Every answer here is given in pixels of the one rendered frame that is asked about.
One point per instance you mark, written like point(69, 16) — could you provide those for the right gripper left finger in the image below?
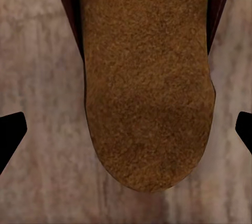
point(13, 128)

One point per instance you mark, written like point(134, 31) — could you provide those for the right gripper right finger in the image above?
point(244, 128)

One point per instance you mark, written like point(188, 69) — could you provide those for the sandal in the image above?
point(148, 95)

